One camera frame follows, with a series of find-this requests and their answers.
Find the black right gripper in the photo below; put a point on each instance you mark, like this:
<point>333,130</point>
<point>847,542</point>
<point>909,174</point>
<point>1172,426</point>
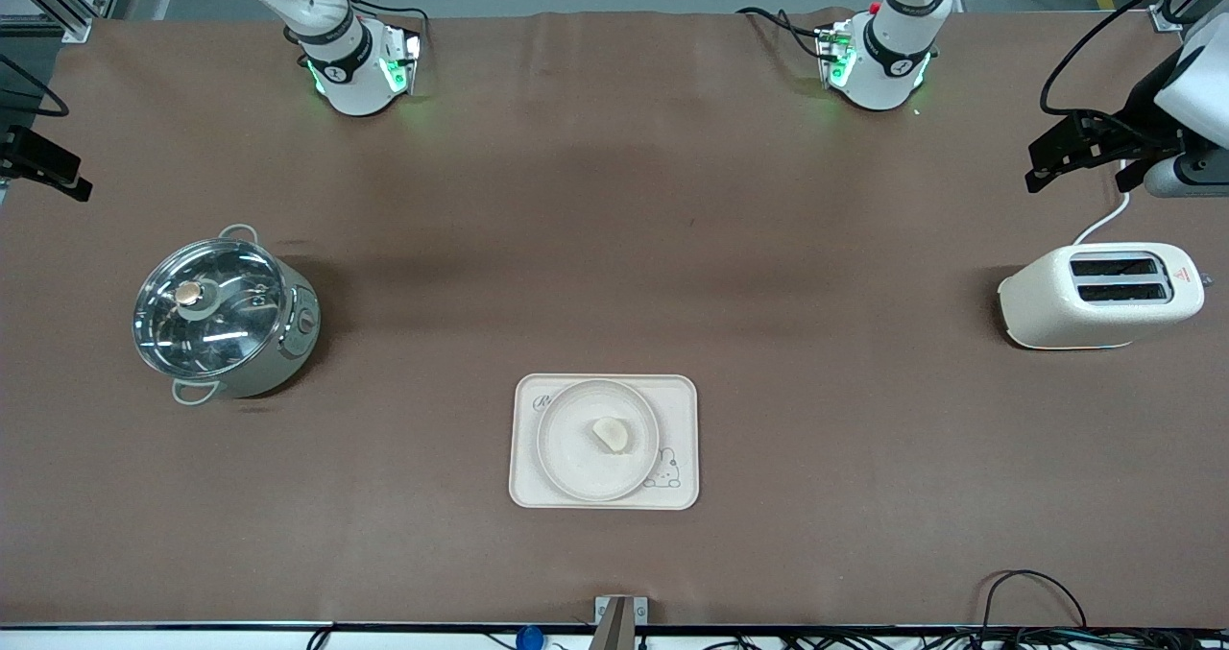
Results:
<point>29,156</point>

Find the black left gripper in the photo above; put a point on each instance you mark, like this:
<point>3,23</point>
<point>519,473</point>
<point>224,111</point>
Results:
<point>1140,112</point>

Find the white steamed bun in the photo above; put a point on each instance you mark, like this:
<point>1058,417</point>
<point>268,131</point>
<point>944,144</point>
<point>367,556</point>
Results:
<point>612,435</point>

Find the white round plate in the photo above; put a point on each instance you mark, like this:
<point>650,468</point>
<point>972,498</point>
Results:
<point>576,448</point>

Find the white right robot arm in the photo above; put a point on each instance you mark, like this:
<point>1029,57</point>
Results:
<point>348,79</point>

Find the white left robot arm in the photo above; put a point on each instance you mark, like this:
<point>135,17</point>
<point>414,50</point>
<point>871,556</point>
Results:
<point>888,64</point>

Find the cream two-slot toaster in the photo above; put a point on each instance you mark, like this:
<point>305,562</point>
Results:
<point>1095,309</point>

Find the glass pot lid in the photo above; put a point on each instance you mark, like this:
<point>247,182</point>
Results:
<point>206,309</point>

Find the steel electric cooking pot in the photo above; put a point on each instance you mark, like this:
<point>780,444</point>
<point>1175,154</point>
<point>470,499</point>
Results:
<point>278,343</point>

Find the cream rabbit print tray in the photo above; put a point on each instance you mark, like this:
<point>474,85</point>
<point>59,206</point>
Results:
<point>528,482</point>

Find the blue round cap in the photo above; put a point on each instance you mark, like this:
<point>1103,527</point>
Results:
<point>529,638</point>

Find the aluminium frame profile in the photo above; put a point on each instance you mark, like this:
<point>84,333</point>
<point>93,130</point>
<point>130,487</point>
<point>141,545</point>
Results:
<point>67,2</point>

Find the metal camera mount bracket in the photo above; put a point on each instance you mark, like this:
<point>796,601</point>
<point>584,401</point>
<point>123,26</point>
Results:
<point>619,621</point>

